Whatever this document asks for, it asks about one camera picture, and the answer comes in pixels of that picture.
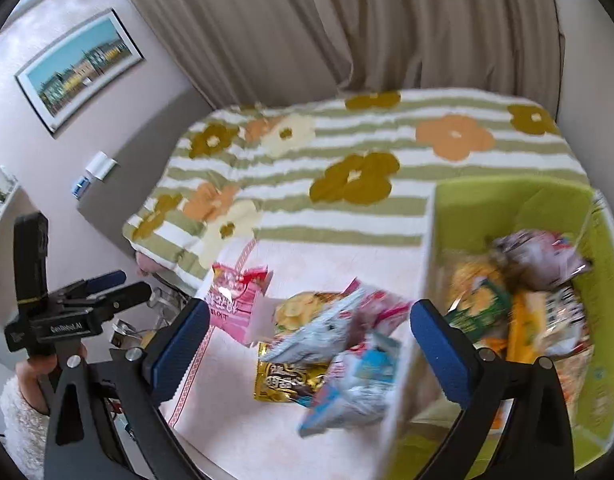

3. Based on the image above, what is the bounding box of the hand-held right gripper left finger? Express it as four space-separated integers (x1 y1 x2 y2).
44 297 212 480

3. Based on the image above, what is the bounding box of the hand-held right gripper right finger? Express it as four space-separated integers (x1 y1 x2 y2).
409 299 575 480

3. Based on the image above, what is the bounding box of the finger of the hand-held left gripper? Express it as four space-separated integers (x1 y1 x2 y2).
74 281 152 318
62 270 128 301

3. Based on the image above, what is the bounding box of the cream orange snack packet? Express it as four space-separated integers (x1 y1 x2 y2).
487 292 548 363

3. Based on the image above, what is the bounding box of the silver chips snack packet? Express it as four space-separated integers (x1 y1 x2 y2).
262 280 413 367

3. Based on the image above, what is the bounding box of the white snack packet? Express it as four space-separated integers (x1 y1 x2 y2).
537 285 595 361

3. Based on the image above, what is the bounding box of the brown snack packet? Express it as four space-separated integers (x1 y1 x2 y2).
490 230 593 291

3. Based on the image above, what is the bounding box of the green cardboard box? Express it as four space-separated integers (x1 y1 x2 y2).
382 175 614 480

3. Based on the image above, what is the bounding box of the person's left forearm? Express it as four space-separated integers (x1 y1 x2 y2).
0 375 52 461

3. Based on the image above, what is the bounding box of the person's left hand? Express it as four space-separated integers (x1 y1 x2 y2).
16 352 60 387

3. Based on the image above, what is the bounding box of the white shelf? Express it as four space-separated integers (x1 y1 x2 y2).
0 162 25 261

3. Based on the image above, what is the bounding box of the pink snack packet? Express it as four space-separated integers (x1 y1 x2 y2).
204 262 274 347

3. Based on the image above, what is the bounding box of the light blue snack packet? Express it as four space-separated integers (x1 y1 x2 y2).
297 332 404 437

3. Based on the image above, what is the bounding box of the gold snack packet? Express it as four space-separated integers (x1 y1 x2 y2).
254 342 334 404

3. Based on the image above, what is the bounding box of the grey padded headboard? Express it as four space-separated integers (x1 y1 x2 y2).
77 87 213 256

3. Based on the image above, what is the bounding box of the white tablecloth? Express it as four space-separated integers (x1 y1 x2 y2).
159 237 433 480

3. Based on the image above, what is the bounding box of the floral striped blanket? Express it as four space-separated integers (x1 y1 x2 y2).
123 87 590 296

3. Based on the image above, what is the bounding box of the beige curtain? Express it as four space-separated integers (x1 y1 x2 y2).
107 0 563 111

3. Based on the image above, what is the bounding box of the wall poster of houses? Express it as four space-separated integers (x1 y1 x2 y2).
14 8 145 134

